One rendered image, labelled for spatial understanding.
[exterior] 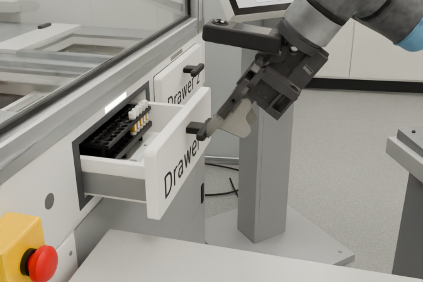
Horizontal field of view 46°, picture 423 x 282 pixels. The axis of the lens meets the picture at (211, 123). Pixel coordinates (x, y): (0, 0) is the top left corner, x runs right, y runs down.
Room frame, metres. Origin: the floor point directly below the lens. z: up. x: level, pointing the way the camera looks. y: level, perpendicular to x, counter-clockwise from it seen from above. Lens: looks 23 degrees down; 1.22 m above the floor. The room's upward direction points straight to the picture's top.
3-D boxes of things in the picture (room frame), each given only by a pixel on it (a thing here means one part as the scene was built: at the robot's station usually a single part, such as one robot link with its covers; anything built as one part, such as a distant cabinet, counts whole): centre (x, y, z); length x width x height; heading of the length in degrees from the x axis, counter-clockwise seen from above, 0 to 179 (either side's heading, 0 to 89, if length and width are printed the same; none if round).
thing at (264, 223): (1.65, -0.23, 0.51); 0.50 x 0.45 x 1.02; 31
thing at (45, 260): (0.43, 0.18, 0.88); 0.04 x 0.03 x 0.04; 165
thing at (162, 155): (0.74, 0.05, 0.87); 0.29 x 0.02 x 0.11; 165
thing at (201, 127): (0.73, 0.02, 0.91); 0.07 x 0.04 x 0.01; 165
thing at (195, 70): (1.06, 0.04, 0.91); 0.07 x 0.04 x 0.01; 165
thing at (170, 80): (1.07, 0.07, 0.87); 0.29 x 0.02 x 0.11; 165
